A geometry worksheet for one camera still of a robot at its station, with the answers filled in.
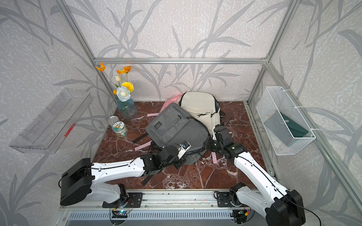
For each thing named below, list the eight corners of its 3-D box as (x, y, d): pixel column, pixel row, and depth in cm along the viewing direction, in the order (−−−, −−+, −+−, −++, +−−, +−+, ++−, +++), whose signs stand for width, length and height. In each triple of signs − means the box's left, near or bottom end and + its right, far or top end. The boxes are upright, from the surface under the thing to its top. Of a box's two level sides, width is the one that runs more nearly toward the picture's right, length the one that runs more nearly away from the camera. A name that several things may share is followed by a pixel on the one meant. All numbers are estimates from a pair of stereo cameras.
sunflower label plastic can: (115, 137, 101) (110, 130, 94) (118, 128, 106) (114, 121, 99) (126, 137, 101) (121, 130, 94) (129, 128, 106) (125, 121, 99)
